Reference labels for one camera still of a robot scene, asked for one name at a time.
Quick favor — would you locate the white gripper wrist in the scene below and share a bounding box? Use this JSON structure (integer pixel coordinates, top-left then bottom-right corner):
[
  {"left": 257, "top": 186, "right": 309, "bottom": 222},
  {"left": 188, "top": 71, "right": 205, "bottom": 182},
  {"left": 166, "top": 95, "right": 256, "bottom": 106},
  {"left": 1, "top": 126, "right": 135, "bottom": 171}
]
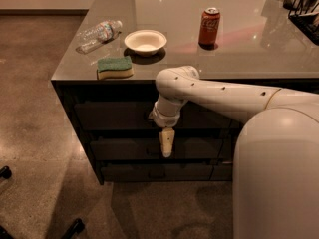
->
[{"left": 149, "top": 95, "right": 186, "bottom": 158}]

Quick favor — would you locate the dark drawer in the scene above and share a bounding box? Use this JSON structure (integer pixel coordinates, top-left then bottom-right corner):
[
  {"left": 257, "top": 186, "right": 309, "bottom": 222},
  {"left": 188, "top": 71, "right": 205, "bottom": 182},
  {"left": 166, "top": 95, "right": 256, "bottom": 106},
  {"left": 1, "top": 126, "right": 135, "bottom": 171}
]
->
[
  {"left": 101, "top": 163, "right": 213, "bottom": 182},
  {"left": 218, "top": 137, "right": 236, "bottom": 160},
  {"left": 229, "top": 119, "right": 242, "bottom": 129},
  {"left": 90, "top": 137, "right": 223, "bottom": 160},
  {"left": 75, "top": 102, "right": 231, "bottom": 130},
  {"left": 210, "top": 164, "right": 232, "bottom": 181}
]

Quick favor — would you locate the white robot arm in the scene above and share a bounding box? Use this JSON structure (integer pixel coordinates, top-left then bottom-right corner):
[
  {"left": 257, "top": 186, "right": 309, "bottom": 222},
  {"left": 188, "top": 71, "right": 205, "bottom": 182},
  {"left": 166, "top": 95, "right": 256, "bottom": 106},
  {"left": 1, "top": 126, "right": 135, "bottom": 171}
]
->
[{"left": 150, "top": 66, "right": 319, "bottom": 239}]

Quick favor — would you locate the dark drawer cabinet counter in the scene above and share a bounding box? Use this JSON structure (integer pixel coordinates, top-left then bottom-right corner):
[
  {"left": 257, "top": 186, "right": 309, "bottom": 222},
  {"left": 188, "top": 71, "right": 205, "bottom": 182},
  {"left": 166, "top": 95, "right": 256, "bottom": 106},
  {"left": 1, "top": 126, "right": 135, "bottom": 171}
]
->
[{"left": 52, "top": 0, "right": 319, "bottom": 182}]

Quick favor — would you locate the green yellow sponge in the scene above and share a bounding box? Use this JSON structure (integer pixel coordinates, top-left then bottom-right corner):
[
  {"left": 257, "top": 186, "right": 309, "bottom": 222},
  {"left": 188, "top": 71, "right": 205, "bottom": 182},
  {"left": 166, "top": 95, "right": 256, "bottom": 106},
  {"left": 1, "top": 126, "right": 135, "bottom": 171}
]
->
[{"left": 97, "top": 56, "right": 134, "bottom": 80}]

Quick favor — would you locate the white paper bowl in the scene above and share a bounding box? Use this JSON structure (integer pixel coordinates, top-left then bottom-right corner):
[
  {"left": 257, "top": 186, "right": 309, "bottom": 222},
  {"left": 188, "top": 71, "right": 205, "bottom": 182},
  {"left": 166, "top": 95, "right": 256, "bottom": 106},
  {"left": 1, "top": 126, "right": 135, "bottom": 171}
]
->
[{"left": 124, "top": 30, "right": 167, "bottom": 57}]

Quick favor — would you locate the clear plastic water bottle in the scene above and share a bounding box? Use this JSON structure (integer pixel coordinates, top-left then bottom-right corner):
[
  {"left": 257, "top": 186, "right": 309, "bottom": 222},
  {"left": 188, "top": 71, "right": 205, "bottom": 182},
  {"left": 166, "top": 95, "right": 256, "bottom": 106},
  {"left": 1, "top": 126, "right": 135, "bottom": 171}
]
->
[{"left": 77, "top": 20, "right": 123, "bottom": 54}]

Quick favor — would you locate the red cola can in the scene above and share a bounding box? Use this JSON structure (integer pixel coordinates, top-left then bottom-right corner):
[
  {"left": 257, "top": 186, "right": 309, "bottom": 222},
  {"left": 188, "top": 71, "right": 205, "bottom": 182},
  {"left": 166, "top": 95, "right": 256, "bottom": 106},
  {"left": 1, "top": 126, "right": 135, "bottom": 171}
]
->
[{"left": 198, "top": 7, "right": 220, "bottom": 47}]

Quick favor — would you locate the black object on floor bottom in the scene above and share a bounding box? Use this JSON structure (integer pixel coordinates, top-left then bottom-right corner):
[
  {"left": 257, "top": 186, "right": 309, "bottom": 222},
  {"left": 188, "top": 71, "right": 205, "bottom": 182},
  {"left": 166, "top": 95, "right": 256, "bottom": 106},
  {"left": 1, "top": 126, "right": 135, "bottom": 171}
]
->
[{"left": 61, "top": 218, "right": 85, "bottom": 239}]

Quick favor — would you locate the black object on floor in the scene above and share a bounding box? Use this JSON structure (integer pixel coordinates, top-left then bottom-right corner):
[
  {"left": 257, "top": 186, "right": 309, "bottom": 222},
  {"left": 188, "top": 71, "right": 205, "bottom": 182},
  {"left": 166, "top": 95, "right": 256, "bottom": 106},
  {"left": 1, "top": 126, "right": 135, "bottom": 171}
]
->
[
  {"left": 61, "top": 218, "right": 85, "bottom": 239},
  {"left": 0, "top": 166, "right": 12, "bottom": 179}
]

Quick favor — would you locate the black object on floor left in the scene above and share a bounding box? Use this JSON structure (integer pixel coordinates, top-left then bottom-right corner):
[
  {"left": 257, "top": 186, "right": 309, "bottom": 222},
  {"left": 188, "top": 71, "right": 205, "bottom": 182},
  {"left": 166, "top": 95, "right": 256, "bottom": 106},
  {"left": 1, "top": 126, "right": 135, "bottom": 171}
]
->
[{"left": 0, "top": 166, "right": 12, "bottom": 179}]

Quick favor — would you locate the black wire rack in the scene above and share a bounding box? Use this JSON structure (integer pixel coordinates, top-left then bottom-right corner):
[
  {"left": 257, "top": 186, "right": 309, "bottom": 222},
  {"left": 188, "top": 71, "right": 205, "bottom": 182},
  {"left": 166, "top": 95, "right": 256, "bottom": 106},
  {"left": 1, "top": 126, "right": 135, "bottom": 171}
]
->
[{"left": 283, "top": 0, "right": 319, "bottom": 45}]

